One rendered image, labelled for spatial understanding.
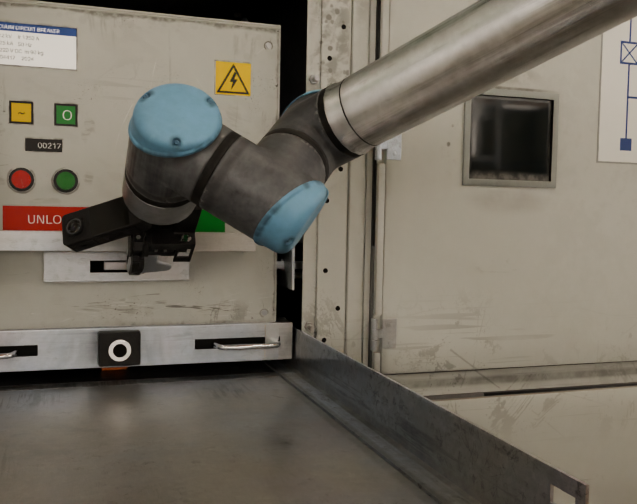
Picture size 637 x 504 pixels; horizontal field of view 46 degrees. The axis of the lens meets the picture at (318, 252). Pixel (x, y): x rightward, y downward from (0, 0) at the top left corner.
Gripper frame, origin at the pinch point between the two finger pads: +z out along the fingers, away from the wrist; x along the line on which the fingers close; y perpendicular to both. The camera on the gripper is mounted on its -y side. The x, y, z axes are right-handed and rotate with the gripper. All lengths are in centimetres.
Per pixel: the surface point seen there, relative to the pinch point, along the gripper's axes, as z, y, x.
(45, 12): -13.3, -11.6, 33.7
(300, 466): -25.4, 13.8, -34.6
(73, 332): 8.5, -7.6, -6.6
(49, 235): -1.0, -10.9, 4.3
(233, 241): -0.8, 15.3, 3.7
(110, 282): 6.0, -2.4, 0.2
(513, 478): -44, 26, -40
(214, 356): 10.7, 13.2, -10.5
